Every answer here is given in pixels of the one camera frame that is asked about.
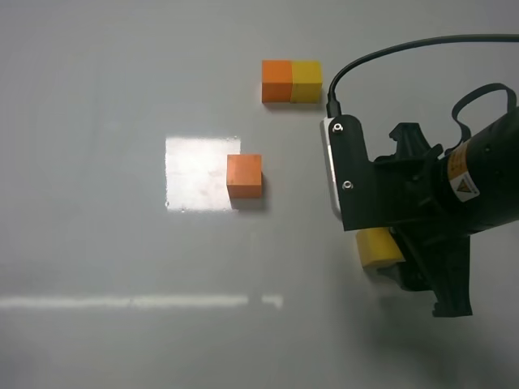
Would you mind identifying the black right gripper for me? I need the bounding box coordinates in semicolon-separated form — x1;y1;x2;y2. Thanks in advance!
372;122;473;317

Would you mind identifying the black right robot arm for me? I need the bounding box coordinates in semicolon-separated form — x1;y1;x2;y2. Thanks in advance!
383;109;518;318

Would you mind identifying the yellow template cube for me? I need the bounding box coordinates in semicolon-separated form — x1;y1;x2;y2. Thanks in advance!
290;60;323;104

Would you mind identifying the orange template cube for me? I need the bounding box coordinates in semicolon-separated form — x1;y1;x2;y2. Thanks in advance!
261;60;293;103

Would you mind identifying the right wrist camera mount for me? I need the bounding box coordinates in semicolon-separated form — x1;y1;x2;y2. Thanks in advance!
320;114;406;233

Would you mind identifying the black right camera cable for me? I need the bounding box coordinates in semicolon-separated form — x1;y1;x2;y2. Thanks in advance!
327;34;519;118

